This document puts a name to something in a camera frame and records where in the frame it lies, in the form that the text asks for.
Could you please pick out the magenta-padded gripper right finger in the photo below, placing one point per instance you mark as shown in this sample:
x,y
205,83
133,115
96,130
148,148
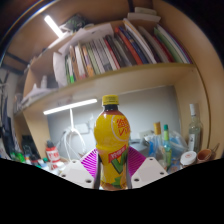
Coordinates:
x,y
137,161

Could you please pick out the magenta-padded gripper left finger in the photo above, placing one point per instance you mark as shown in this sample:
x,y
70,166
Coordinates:
x,y
88,163

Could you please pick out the yellow drink bottle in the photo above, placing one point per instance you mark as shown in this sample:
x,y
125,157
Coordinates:
x,y
111,140

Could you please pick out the clear bottle yellow cap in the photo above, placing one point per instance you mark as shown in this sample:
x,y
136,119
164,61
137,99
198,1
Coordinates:
x,y
156,143

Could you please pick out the clear bottle green cap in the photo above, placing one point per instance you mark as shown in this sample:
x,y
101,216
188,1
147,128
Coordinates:
x,y
166,146

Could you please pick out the clear blue plastic bag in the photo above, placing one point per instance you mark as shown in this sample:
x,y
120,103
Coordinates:
x,y
179,143

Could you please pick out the brown jar white lid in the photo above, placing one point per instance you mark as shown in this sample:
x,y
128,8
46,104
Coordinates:
x,y
188,159

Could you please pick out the under-shelf light bar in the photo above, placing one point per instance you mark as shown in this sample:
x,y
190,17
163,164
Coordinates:
x,y
70,106

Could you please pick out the clear glass bottle white cap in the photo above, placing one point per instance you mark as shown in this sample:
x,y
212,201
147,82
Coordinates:
x,y
195,130

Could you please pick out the brown mug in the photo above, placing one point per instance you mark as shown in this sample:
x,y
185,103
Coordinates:
x,y
204,156

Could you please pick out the wooden shelf unit with books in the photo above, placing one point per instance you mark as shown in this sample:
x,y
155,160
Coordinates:
x,y
126,78

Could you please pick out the hanging dark clothes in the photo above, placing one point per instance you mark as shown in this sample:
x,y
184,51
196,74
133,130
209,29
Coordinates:
x,y
6,126

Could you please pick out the ceiling light bar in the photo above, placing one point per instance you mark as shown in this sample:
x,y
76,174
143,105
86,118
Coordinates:
x,y
53,26

